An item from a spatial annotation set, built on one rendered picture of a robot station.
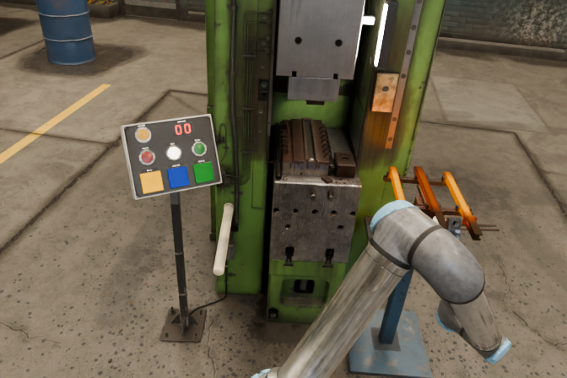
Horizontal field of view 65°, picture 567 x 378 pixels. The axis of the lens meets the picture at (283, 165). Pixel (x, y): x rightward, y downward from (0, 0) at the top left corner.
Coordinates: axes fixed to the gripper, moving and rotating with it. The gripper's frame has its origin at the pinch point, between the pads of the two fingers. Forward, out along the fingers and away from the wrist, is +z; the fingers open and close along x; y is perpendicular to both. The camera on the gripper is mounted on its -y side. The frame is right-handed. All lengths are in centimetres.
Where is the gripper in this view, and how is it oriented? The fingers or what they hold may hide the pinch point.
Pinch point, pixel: (439, 217)
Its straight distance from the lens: 176.5
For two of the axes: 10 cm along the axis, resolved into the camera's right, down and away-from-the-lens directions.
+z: 0.5, -5.2, 8.5
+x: 10.0, 0.8, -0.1
